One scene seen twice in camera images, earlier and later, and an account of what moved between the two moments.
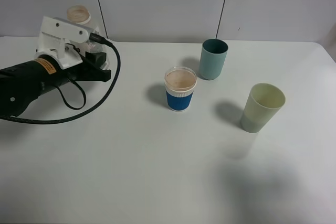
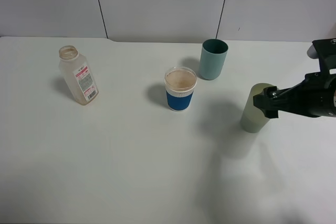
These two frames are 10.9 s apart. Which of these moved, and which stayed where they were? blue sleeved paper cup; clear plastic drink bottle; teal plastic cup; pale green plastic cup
Moved: clear plastic drink bottle
Stayed: teal plastic cup; pale green plastic cup; blue sleeved paper cup
